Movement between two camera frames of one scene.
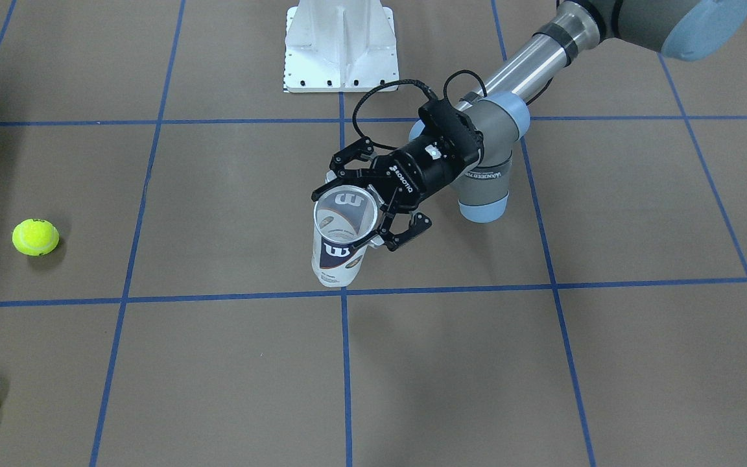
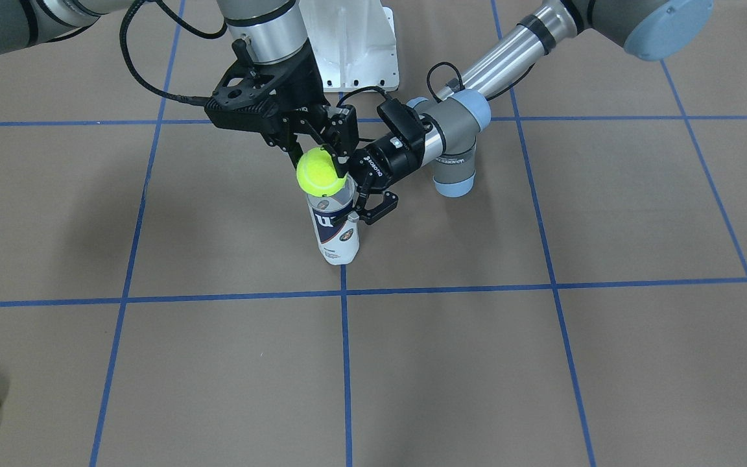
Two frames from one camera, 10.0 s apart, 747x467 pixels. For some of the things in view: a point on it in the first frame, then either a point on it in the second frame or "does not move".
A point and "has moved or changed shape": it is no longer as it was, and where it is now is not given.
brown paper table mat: (135, 224) does not move
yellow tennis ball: (35, 238) -> (317, 174)
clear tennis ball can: (343, 216) has moved or changed shape
